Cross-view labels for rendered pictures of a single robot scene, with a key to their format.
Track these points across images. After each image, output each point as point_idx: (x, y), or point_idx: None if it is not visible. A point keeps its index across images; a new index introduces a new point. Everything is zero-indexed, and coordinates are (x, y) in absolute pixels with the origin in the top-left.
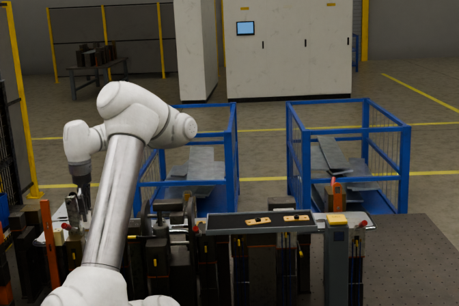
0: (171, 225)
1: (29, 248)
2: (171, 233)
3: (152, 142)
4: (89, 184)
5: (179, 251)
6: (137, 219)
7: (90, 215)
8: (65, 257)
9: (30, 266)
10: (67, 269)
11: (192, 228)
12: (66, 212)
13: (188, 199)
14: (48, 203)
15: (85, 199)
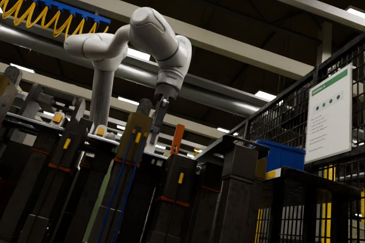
0: (33, 124)
1: (218, 204)
2: (34, 133)
3: (90, 60)
4: (161, 100)
5: (26, 144)
6: (85, 119)
7: (148, 138)
8: (155, 187)
9: (212, 227)
10: (151, 203)
11: (39, 109)
12: (214, 160)
13: (41, 87)
14: (176, 126)
15: (154, 118)
